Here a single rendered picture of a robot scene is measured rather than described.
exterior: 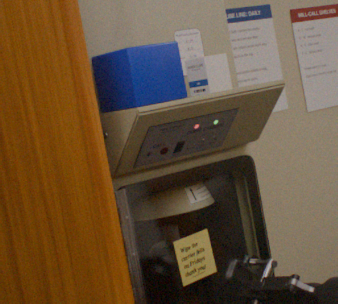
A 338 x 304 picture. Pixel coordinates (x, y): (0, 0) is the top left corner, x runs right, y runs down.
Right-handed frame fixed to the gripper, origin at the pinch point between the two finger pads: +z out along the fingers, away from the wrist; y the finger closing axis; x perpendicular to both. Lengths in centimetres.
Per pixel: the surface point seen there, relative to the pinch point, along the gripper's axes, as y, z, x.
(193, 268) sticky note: 12.0, 4.1, 1.5
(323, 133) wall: -46, 48, -65
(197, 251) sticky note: 12.6, 4.1, -1.3
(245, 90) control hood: 23.8, -6.2, -25.2
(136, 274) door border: 22.0, 4.1, 7.7
